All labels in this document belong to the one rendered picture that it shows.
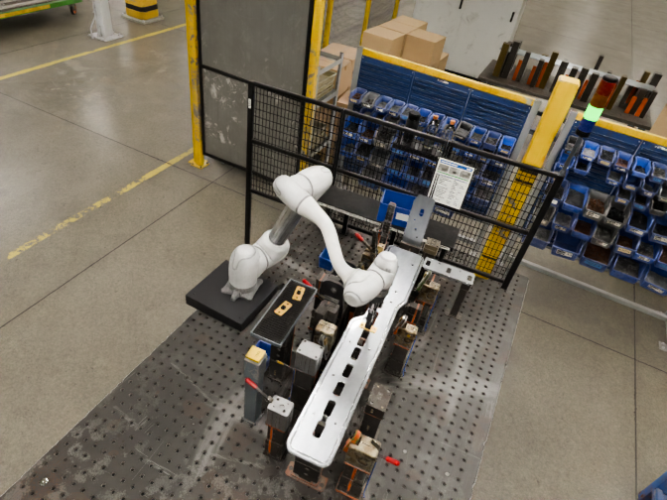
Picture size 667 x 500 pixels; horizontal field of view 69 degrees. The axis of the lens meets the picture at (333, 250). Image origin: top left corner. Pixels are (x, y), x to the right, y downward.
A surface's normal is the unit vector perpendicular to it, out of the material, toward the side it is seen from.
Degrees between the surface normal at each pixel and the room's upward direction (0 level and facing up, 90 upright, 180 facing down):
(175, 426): 0
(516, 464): 0
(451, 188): 90
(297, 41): 91
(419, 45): 90
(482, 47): 90
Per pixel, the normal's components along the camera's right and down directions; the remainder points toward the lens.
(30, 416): 0.14, -0.76
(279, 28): -0.44, 0.53
